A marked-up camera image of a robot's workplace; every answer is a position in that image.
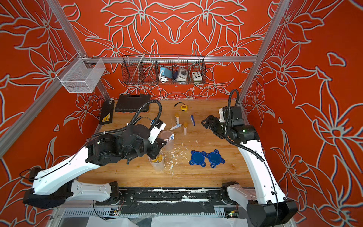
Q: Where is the white bottle yellow cap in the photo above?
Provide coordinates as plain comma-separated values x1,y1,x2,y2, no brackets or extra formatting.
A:
175,113,180,124
183,122,188,136

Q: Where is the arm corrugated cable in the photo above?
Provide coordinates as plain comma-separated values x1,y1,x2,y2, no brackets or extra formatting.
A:
99,99,163,137
223,88,280,227

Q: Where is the clear plastic container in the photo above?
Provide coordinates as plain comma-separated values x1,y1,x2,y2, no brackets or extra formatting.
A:
160,131,175,151
148,151,165,171

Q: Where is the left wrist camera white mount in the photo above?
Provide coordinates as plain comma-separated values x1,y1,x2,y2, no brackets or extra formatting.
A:
148,119,166,144

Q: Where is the white button box in basket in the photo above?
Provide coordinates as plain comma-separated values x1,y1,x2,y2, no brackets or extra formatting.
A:
192,72,203,84

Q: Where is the grey device in basket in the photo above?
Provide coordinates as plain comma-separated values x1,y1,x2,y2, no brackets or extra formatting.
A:
173,68,188,82

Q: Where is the aluminium frame post right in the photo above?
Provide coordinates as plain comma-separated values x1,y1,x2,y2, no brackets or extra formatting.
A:
238,0,290,107

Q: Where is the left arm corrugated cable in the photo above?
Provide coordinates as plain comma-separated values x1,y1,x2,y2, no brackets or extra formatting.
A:
99,99,163,137

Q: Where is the white red toothpaste tube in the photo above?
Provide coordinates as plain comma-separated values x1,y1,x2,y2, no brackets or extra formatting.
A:
165,133,175,142

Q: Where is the aluminium crossbar back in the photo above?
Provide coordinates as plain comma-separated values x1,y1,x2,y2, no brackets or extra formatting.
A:
100,55,257,64

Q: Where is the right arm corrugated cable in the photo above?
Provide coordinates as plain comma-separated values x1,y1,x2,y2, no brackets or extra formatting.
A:
223,88,280,227

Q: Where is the white bottle yellow cap far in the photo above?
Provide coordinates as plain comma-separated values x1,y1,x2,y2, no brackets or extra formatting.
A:
175,113,180,124

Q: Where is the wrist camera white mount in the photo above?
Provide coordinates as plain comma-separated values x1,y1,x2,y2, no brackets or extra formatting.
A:
218,107,228,123
148,119,166,144

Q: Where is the blue white item in basket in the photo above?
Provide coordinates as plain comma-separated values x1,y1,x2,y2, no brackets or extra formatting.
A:
159,67,173,83

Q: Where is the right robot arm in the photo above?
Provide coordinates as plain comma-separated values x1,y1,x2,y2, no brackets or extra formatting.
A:
201,115,298,227

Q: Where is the black box yellow label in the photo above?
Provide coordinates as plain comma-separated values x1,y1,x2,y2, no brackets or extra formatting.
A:
99,99,115,125

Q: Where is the blue lid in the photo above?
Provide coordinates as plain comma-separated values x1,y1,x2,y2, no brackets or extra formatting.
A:
189,150,207,167
206,149,226,168

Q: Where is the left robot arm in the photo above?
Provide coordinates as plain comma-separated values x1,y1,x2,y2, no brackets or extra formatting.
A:
23,118,167,209

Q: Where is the white wire basket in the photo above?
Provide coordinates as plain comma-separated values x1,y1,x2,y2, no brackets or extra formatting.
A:
56,58,106,93

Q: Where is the black wire wall basket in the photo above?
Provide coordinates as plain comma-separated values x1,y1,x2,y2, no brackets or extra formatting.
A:
121,54,207,85

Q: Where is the aluminium frame post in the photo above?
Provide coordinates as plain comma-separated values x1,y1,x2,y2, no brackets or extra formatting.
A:
47,1,111,100
238,0,290,107

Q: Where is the yellow tape measure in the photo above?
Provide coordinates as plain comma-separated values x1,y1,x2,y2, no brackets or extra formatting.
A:
174,101,188,112

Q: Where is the white blue toothpaste tube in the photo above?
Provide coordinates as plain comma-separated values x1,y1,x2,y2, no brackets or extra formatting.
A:
170,124,183,131

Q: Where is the aluminium frame post left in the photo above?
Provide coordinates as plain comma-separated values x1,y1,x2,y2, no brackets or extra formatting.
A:
47,1,111,100

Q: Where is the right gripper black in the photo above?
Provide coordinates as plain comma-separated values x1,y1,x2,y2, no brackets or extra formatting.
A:
200,115,233,139

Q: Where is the black tool case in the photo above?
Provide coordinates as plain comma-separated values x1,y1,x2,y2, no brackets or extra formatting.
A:
115,94,151,113

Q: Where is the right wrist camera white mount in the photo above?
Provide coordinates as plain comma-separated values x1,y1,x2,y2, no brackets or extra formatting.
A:
218,107,228,123

